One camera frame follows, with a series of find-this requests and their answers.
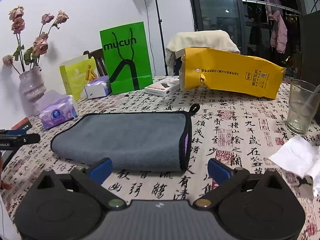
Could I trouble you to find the dried pink roses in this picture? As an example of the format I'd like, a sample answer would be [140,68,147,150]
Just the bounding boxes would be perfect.
[2,5,70,75]

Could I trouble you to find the pink jacket on rack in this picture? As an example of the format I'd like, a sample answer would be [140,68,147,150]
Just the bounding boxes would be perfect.
[270,11,287,54]

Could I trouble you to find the black speaker box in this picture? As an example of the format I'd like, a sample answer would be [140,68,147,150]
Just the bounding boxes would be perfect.
[300,11,320,86]

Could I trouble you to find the metal clothes rack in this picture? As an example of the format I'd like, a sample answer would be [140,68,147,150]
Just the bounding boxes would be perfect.
[242,0,302,15]

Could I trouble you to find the green mucun paper bag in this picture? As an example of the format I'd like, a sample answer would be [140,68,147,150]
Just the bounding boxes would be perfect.
[100,22,153,94]

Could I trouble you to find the clear drinking glass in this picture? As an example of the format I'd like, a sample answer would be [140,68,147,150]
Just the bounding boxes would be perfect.
[286,79,319,135]

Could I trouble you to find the white red flat box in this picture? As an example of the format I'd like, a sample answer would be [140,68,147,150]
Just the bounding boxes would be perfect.
[144,77,180,97]

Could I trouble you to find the dark wooden chair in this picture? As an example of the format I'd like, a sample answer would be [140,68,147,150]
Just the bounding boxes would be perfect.
[83,48,107,76]

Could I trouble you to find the small white tissue pack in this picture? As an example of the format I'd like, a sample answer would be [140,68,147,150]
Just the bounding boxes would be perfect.
[84,76,111,99]

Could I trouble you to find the lime green carton box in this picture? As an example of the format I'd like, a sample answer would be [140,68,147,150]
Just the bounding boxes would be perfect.
[60,55,98,100]

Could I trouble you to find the crumpled white tissue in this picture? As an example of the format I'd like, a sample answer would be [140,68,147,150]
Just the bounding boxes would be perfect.
[268,135,319,197]

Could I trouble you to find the calligraphy print tablecloth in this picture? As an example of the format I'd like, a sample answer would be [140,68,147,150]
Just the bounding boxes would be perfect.
[1,83,319,239]

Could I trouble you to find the purple ceramic vase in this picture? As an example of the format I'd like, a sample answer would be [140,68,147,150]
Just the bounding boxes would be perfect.
[19,66,47,116]

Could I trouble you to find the yellow paper bag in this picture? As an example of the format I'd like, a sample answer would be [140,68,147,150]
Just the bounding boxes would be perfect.
[180,48,285,99]

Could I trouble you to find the grey microfibre towel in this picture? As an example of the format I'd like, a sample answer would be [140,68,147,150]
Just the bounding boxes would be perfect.
[50,103,200,172]

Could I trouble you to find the red green small box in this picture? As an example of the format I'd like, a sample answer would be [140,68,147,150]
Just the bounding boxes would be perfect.
[11,117,32,131]

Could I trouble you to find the purple tissue pack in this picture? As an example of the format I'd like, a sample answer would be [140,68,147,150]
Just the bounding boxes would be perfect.
[36,90,78,130]

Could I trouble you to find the cream cloth on chair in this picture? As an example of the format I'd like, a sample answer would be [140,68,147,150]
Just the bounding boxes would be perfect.
[165,30,240,76]

